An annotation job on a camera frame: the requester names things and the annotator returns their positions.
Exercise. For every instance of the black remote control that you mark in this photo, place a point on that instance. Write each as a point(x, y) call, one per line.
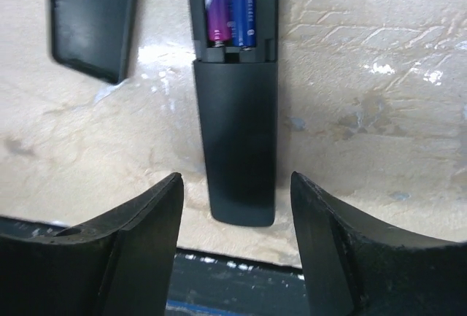
point(237, 96)

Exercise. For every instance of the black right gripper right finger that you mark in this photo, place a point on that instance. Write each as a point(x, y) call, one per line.
point(356, 264)

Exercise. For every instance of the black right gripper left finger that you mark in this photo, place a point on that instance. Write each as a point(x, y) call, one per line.
point(117, 263)

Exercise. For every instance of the blue purple battery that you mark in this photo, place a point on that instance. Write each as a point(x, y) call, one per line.
point(243, 18)

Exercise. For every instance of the black battery cover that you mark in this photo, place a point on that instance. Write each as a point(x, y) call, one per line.
point(93, 36)

